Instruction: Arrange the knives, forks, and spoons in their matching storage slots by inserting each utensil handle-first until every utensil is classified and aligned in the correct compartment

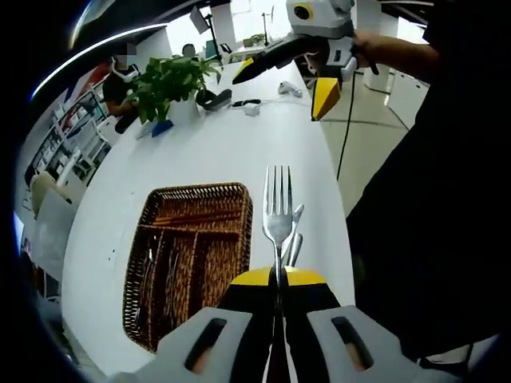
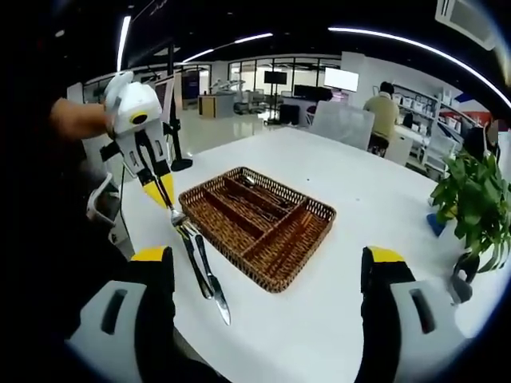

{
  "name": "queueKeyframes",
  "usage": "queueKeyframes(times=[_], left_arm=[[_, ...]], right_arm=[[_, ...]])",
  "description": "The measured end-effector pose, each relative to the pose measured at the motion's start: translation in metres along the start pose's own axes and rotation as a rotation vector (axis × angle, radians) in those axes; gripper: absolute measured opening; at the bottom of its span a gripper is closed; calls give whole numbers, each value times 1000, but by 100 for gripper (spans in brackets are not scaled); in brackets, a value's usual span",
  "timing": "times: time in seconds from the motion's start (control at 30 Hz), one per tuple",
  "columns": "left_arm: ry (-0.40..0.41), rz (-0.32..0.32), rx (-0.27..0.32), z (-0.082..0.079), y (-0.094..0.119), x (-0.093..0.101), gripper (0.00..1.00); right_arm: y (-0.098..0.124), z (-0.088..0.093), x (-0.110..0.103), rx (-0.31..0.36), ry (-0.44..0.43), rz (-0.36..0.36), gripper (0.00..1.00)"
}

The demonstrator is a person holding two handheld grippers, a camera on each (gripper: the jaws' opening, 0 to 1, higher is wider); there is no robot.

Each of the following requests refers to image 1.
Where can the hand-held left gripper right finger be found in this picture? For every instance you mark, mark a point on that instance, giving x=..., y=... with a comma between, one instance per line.
x=311, y=319

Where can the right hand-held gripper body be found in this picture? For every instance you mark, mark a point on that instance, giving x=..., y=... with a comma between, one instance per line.
x=327, y=20

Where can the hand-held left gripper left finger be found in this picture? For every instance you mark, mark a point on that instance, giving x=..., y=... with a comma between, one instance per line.
x=247, y=319

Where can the brown wicker storage slots tray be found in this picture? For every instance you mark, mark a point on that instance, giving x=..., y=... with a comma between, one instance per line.
x=215, y=247

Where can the steel spoon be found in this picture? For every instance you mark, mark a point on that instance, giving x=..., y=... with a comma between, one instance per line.
x=140, y=303
x=151, y=259

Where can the brown wooden chopstick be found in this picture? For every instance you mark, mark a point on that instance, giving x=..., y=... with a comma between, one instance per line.
x=191, y=222
x=191, y=218

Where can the white storage shelf with boxes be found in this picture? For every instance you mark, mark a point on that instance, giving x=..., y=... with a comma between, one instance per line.
x=60, y=139

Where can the person's right hand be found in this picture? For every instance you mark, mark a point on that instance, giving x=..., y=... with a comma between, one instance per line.
x=371, y=46

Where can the white handheld controller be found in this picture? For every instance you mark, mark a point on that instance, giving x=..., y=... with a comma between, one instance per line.
x=289, y=88

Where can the black flat small gadget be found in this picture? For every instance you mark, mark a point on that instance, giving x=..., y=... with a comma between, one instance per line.
x=243, y=103

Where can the small white adapter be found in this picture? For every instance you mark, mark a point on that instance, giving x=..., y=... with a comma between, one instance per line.
x=251, y=109

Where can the black grey device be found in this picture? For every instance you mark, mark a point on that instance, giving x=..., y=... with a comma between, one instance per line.
x=217, y=101

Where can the black light stand with panel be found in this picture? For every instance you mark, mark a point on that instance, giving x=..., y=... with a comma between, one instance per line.
x=197, y=20

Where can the green potted plant white pot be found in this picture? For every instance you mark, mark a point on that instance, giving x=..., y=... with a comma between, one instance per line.
x=167, y=84

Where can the person's black clothed torso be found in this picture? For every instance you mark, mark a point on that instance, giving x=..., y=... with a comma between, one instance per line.
x=419, y=239

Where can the small blue object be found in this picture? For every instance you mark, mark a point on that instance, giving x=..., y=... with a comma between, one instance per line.
x=161, y=128

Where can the white ceiling light strip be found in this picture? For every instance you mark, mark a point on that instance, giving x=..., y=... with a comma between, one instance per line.
x=120, y=36

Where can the frosted white desk partition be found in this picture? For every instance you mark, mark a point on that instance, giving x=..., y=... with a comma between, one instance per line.
x=52, y=231

